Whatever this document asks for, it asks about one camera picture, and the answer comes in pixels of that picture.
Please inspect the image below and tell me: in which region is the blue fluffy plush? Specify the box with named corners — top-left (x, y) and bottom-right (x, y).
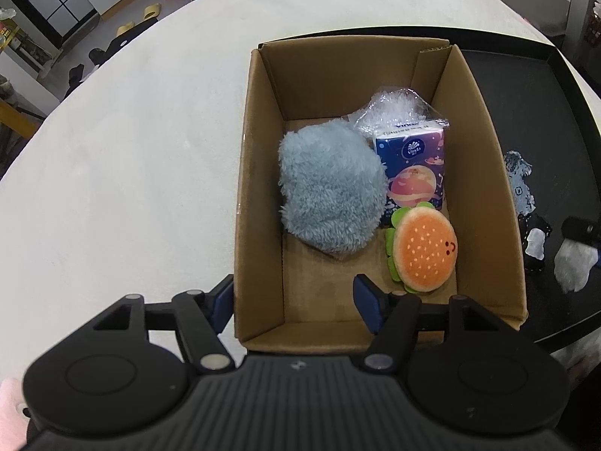
top-left (278, 119), bottom-right (388, 257)

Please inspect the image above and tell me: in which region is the grey printed pouch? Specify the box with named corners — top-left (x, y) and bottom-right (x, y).
top-left (503, 150), bottom-right (538, 219)

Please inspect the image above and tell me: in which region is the orange burger plush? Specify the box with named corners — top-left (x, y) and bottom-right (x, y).
top-left (385, 203), bottom-right (458, 294)

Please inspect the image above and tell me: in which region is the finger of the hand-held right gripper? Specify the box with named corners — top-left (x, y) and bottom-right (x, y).
top-left (561, 216), bottom-right (601, 248)

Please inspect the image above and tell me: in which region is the clear crinkly plastic bag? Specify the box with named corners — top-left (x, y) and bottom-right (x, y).
top-left (354, 85), bottom-right (444, 139)

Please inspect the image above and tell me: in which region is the black plastic tray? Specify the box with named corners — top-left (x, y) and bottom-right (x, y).
top-left (300, 26), bottom-right (601, 353)

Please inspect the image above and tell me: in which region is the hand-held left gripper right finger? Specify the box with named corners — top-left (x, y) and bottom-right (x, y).
top-left (353, 275), bottom-right (507, 372)

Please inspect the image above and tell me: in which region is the yellow legged side table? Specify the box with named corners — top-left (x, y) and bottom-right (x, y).
top-left (0, 98), bottom-right (39, 152)

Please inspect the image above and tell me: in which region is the blue tissue packet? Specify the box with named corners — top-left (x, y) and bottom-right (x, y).
top-left (374, 121), bottom-right (450, 219)

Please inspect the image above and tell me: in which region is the black white keychain toy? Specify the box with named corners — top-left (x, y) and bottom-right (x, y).
top-left (519, 213), bottom-right (554, 273)

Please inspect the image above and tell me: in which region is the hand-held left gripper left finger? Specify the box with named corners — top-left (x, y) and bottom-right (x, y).
top-left (93, 275), bottom-right (236, 373)

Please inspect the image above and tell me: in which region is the brown cardboard box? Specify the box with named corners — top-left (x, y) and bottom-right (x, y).
top-left (233, 38), bottom-right (527, 355)

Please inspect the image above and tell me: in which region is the pink cloth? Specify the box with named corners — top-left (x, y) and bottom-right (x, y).
top-left (0, 378), bottom-right (30, 451)

